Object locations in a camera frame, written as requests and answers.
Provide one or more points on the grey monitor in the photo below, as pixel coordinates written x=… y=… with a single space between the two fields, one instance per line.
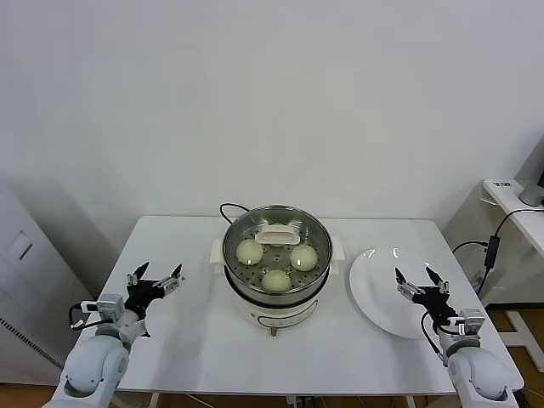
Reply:
x=533 y=161

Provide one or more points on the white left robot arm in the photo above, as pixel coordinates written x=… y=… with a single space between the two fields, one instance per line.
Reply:
x=98 y=361

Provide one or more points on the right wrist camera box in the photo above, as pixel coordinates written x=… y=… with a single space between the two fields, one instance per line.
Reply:
x=469 y=321

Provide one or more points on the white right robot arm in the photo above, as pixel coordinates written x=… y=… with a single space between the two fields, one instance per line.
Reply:
x=476 y=370

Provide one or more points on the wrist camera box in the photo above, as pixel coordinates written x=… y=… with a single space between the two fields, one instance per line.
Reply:
x=104 y=308
x=469 y=321

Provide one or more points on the round glass pot lid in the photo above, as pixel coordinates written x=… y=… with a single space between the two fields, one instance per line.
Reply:
x=278 y=242

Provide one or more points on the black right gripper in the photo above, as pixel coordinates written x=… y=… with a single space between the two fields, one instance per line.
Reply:
x=438 y=304

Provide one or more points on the white table leg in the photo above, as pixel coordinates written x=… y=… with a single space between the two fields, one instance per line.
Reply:
x=154 y=400
x=410 y=401

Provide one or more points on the perforated steel steamer basket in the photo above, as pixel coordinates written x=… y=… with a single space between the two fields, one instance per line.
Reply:
x=238 y=289

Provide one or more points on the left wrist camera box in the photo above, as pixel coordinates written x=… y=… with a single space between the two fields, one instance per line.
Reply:
x=104 y=308

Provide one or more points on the white round plate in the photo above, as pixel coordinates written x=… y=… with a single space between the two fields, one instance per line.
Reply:
x=382 y=297

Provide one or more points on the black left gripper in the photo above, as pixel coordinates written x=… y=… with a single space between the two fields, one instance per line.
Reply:
x=142 y=295

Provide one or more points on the grey monitor stand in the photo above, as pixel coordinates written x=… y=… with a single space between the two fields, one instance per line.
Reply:
x=530 y=194

